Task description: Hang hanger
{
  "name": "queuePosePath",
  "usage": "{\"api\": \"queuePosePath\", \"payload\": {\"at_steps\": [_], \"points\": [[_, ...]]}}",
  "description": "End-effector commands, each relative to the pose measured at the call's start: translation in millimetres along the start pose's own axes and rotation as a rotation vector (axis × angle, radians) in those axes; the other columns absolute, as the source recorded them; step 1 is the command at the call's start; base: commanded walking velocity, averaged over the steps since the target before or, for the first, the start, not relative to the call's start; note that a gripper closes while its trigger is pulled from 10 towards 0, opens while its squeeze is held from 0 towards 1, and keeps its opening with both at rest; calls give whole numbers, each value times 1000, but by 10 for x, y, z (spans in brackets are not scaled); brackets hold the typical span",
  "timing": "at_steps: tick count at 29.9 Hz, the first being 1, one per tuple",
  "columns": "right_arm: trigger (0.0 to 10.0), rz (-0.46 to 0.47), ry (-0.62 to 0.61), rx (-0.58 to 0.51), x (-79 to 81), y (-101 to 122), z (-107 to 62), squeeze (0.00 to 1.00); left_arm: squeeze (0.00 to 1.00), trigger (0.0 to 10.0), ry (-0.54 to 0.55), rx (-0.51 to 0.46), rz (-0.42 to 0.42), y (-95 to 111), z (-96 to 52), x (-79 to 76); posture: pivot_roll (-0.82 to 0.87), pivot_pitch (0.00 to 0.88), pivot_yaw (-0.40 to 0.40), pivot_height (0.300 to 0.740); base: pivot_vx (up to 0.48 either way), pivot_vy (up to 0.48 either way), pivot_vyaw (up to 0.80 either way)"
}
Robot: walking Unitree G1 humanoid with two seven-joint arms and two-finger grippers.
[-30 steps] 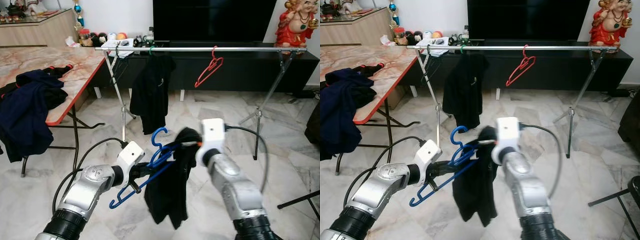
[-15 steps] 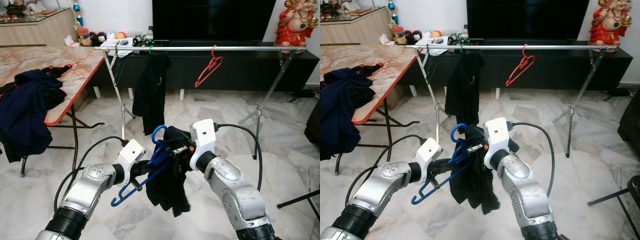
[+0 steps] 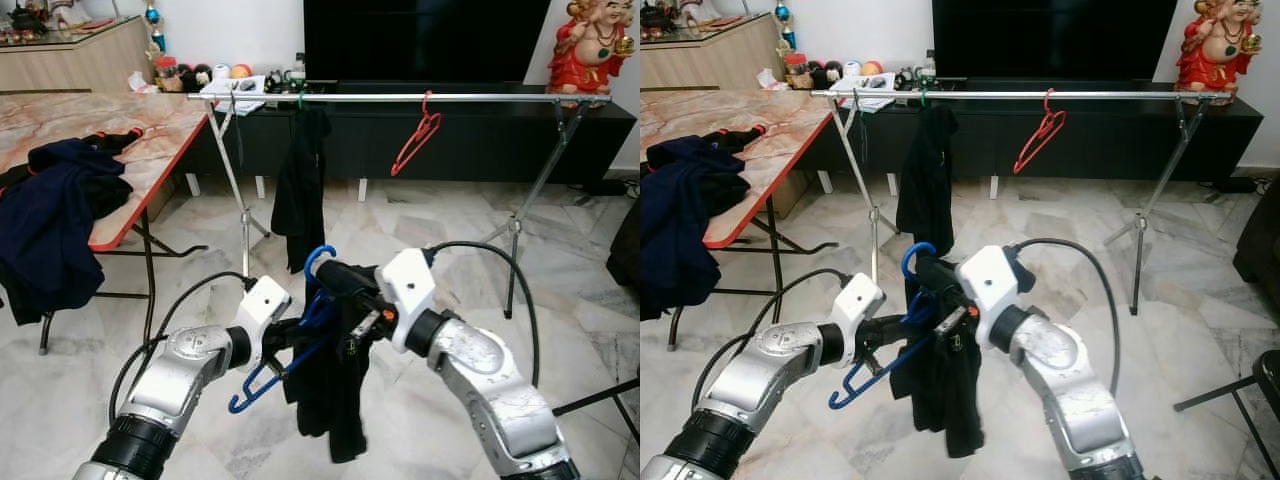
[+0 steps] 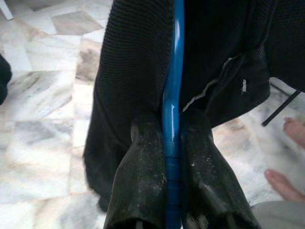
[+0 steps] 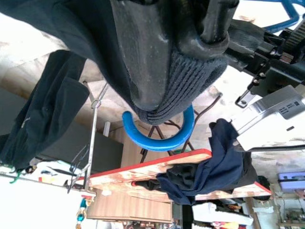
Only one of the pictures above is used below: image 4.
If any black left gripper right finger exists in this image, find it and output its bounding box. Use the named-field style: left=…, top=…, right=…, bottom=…
left=178, top=109, right=262, bottom=229

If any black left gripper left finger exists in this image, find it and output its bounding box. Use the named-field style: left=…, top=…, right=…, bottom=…
left=103, top=111, right=168, bottom=229

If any plain black garment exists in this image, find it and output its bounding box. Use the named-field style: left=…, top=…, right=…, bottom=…
left=81, top=0, right=305, bottom=211

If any blue plastic hanger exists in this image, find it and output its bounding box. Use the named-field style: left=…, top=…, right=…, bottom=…
left=161, top=0, right=185, bottom=229

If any bare human foot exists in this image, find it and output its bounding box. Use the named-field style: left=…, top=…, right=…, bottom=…
left=283, top=116, right=305, bottom=147
left=264, top=168, right=305, bottom=204

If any grey robot left leg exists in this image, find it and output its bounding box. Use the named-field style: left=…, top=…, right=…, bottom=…
left=251, top=201, right=305, bottom=229

